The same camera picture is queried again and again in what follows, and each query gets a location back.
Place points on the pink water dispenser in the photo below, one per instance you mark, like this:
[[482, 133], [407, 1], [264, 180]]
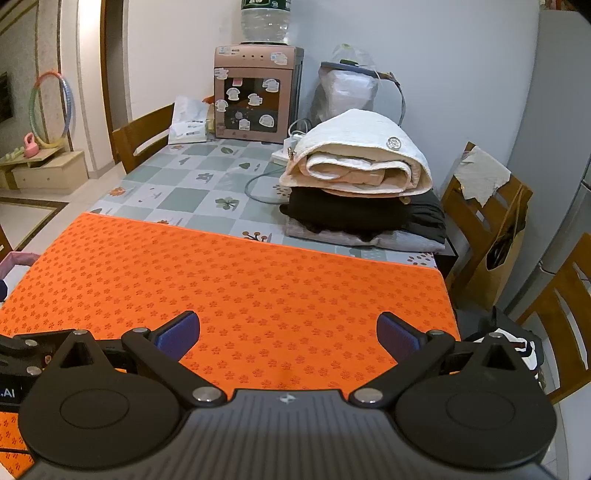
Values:
[[258, 92]]

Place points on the brown paper bag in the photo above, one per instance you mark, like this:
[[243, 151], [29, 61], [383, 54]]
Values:
[[505, 277]]

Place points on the white charger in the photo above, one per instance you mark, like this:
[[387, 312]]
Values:
[[295, 141]]

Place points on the white power strip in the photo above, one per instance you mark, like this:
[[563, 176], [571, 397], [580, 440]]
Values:
[[281, 157]]

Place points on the clear water bottle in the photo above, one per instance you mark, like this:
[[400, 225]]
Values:
[[265, 21]]

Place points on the clear plastic bag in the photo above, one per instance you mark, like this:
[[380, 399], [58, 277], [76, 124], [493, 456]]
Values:
[[346, 87]]

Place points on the black folded garment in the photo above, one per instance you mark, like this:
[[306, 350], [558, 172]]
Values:
[[341, 207]]

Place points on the colourful hula hoop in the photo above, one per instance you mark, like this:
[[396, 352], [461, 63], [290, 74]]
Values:
[[69, 97]]

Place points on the orange patterned mat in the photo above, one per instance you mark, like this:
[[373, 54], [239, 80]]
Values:
[[254, 286]]

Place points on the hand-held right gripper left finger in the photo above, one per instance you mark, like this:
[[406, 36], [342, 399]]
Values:
[[182, 330]]

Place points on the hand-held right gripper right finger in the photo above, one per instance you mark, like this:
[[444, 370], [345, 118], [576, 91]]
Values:
[[397, 337]]

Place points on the grey refrigerator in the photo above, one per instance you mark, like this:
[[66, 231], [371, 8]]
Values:
[[558, 138]]

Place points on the black open box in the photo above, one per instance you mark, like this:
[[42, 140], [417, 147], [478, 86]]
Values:
[[445, 261]]

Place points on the striped folded garment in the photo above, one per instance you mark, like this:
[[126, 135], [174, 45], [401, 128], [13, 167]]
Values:
[[524, 348]]

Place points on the low cream cabinet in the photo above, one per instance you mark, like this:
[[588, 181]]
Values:
[[46, 173]]

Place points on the pink kettlebell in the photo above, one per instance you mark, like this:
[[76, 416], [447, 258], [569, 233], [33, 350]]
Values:
[[31, 147]]

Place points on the white tissue pack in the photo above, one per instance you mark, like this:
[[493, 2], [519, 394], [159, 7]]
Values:
[[187, 120]]

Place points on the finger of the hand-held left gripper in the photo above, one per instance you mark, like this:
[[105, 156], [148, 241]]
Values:
[[27, 355]]

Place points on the pink basket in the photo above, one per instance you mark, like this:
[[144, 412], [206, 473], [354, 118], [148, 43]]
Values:
[[18, 258]]

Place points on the white quilted jacket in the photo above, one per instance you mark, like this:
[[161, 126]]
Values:
[[360, 134]]

